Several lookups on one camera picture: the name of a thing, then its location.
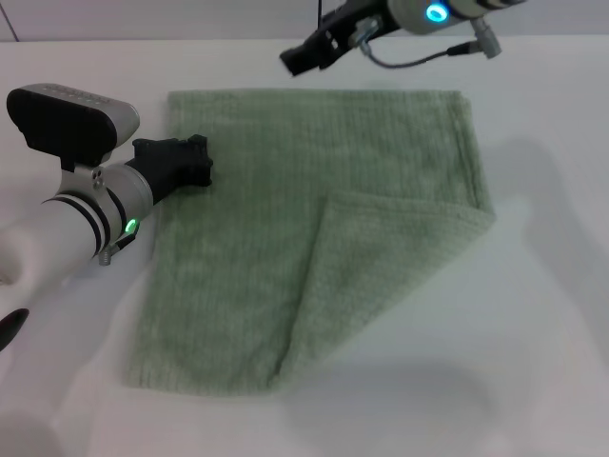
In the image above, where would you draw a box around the silver right arm cable plug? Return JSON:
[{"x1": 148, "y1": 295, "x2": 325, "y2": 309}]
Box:
[{"x1": 470, "y1": 17, "x2": 503, "y2": 61}]

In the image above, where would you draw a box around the green terry towel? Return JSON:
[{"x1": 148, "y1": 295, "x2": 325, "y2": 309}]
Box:
[{"x1": 122, "y1": 88, "x2": 499, "y2": 396}]

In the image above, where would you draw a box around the grey right arm cable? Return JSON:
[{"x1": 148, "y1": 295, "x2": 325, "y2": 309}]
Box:
[{"x1": 354, "y1": 18, "x2": 477, "y2": 69}]

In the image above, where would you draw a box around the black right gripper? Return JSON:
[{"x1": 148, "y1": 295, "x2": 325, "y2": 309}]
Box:
[{"x1": 280, "y1": 0, "x2": 399, "y2": 76}]

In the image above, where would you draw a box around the silver arm cable plug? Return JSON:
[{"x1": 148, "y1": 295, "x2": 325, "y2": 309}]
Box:
[
  {"x1": 470, "y1": 17, "x2": 503, "y2": 61},
  {"x1": 97, "y1": 232, "x2": 139, "y2": 267}
]

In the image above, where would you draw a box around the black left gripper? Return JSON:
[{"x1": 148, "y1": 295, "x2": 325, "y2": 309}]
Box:
[{"x1": 124, "y1": 134, "x2": 215, "y2": 207}]

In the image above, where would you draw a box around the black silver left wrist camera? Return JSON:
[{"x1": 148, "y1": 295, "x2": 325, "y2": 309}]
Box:
[{"x1": 5, "y1": 84, "x2": 142, "y2": 173}]

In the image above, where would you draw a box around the silver left arm cable plug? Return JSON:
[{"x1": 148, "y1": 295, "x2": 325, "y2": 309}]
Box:
[{"x1": 97, "y1": 232, "x2": 139, "y2": 267}]

